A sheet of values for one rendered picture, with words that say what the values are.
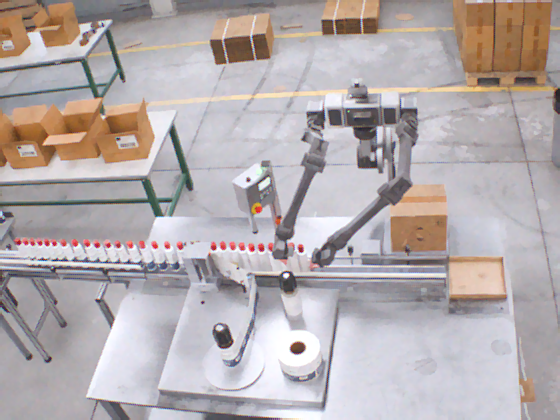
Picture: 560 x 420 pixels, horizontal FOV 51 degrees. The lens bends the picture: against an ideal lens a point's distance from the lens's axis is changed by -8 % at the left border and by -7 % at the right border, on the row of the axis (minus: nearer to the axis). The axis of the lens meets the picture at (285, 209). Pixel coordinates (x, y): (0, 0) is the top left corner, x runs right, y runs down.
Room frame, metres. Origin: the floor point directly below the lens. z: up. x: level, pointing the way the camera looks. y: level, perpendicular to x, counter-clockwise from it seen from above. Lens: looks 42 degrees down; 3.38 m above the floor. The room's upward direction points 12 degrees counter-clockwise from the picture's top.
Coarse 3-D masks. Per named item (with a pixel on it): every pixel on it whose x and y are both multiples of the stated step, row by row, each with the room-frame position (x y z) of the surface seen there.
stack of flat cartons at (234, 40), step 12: (216, 24) 6.76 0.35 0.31; (228, 24) 6.69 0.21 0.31; (240, 24) 6.62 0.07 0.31; (252, 24) 6.55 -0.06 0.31; (264, 24) 6.49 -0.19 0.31; (216, 36) 6.44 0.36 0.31; (228, 36) 6.37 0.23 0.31; (240, 36) 6.30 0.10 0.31; (252, 36) 6.27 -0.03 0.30; (264, 36) 6.25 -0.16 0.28; (216, 48) 6.35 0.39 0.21; (228, 48) 6.33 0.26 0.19; (240, 48) 6.30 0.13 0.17; (252, 48) 6.27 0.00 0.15; (264, 48) 6.25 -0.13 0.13; (216, 60) 6.36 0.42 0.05; (228, 60) 6.33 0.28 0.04; (240, 60) 6.30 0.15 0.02
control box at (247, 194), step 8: (256, 168) 2.45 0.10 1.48; (240, 176) 2.42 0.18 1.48; (256, 176) 2.39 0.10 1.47; (264, 176) 2.39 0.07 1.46; (232, 184) 2.39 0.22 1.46; (240, 184) 2.36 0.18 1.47; (248, 184) 2.34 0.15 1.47; (256, 184) 2.36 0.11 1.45; (240, 192) 2.35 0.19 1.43; (248, 192) 2.32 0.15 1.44; (256, 192) 2.35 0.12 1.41; (272, 192) 2.41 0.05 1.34; (240, 200) 2.37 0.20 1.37; (248, 200) 2.32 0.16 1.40; (256, 200) 2.34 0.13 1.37; (264, 200) 2.37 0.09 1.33; (272, 200) 2.40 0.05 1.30; (240, 208) 2.38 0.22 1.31; (248, 208) 2.33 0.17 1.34
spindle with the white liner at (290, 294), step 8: (288, 272) 2.02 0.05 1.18; (280, 280) 1.99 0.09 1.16; (288, 280) 1.97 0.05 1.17; (280, 288) 1.99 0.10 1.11; (288, 288) 1.97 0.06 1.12; (296, 288) 2.00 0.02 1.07; (288, 296) 1.97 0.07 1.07; (296, 296) 1.97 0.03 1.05; (288, 304) 1.97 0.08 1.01; (296, 304) 1.97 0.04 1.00; (288, 312) 1.97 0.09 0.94; (296, 312) 1.96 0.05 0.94; (296, 320) 1.96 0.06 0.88
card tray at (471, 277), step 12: (456, 264) 2.13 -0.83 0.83; (468, 264) 2.11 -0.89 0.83; (480, 264) 2.09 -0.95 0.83; (492, 264) 2.07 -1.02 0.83; (504, 264) 2.02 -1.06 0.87; (456, 276) 2.05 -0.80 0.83; (468, 276) 2.03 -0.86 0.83; (480, 276) 2.01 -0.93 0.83; (492, 276) 1.99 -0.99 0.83; (504, 276) 1.96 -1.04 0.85; (456, 288) 1.97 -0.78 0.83; (468, 288) 1.95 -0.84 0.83; (480, 288) 1.94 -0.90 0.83; (492, 288) 1.92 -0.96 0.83; (504, 288) 1.90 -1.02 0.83
